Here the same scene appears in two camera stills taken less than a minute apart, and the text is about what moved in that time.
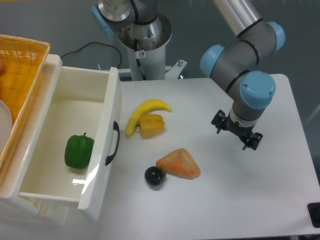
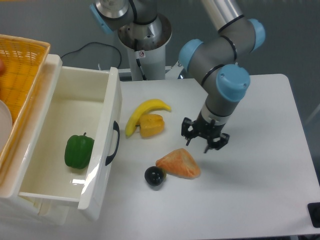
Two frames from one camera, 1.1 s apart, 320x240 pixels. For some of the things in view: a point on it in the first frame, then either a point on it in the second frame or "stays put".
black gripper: [241, 131] -> [190, 130]
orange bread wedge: [179, 163] stays put
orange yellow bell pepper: [151, 125] stays put
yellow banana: [141, 110] stays put
